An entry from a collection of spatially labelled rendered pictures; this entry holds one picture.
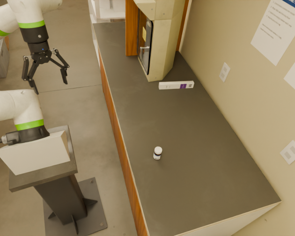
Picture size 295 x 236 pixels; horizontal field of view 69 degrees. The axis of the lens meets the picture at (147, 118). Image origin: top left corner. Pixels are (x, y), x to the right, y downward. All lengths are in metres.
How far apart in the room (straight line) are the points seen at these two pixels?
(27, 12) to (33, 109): 0.44
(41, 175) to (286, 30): 1.34
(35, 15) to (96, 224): 1.63
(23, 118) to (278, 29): 1.24
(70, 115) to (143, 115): 1.49
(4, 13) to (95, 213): 1.59
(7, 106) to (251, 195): 1.23
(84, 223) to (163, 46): 1.55
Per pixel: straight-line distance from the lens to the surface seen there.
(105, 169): 2.25
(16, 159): 1.17
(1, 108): 1.08
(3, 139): 1.20
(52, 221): 2.14
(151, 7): 1.36
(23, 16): 0.95
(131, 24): 1.79
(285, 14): 1.19
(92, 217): 2.07
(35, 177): 1.25
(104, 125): 2.56
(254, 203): 1.27
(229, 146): 1.39
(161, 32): 1.45
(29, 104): 1.15
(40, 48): 0.98
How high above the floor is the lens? 1.98
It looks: 49 degrees down
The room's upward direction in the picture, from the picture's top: 6 degrees clockwise
